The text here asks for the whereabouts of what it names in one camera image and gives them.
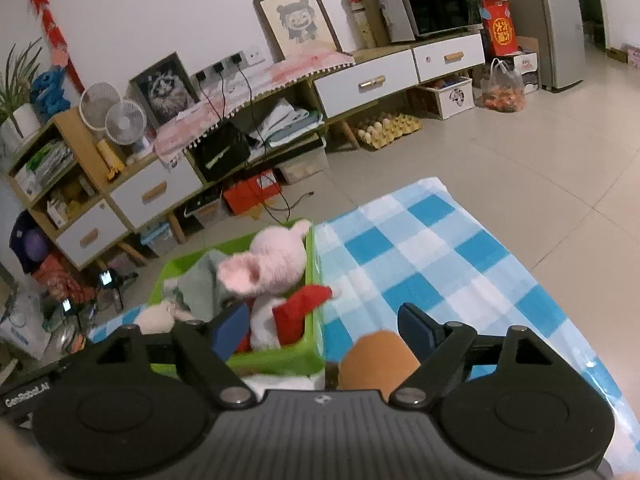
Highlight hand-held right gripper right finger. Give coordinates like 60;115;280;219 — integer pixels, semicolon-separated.
389;301;557;408

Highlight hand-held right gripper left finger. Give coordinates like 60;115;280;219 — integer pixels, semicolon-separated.
92;301;255;407

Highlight hamburger plush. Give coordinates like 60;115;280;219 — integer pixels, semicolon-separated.
340;330;421;391

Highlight grey plush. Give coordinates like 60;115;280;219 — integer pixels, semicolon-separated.
177;250;236;323

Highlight white plush with red clothes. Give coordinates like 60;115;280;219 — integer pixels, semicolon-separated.
235;284;341;351

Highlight green plastic bin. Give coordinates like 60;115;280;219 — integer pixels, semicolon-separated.
148;219;326;378

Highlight pink pig plush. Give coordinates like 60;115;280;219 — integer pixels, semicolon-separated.
216;220;312;296

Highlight blue white checked blanket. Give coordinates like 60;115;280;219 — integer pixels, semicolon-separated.
87;176;640;476

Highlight red cloth bag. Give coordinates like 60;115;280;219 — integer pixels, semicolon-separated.
32;255;93;306

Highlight red shoebox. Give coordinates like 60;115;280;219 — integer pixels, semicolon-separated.
223;170;281;216

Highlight white cabinet drawer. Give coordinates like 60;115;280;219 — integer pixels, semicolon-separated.
412;34;486;83
110;160;203;231
312;55;418;118
55;200;128;268

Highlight clear storage box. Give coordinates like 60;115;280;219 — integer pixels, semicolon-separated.
277;147;331;186

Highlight egg tray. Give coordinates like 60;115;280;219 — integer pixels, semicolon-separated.
357;111;423;150

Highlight yellow toy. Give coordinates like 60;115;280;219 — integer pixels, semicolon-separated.
97;139;126;181

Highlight folded clothes pile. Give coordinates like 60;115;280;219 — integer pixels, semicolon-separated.
260;99;326;148

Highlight stack of folded papers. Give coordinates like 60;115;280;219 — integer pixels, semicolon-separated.
15;140;76;196

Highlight white storage crate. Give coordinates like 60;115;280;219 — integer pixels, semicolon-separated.
422;77;473;120

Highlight white desk fan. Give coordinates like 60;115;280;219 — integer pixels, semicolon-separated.
105;101;148;158
80;82;121;133

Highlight wooden cabinet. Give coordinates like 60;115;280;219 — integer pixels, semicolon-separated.
2;35;488;271

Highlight framed raccoon picture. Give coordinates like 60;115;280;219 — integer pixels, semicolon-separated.
129;51;198;128

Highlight plastic bag of fruit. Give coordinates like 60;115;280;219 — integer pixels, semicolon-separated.
482;57;526;113

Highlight pink table runner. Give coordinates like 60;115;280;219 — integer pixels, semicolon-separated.
152;50;356;161

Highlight potted plant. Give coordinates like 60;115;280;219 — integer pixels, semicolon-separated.
0;40;43;141

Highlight blue plush figure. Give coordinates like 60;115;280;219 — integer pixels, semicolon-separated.
30;67;71;116

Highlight red gift box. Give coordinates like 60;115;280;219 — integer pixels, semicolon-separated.
480;0;516;57

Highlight framed cartoon drawing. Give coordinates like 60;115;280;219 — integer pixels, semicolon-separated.
253;0;342;61

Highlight microwave oven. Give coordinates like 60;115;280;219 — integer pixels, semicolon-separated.
400;0;483;41

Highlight grey refrigerator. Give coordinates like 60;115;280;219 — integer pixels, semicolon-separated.
532;0;586;92

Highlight red hanging decoration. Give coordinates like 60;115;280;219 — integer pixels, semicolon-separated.
25;0;86;93

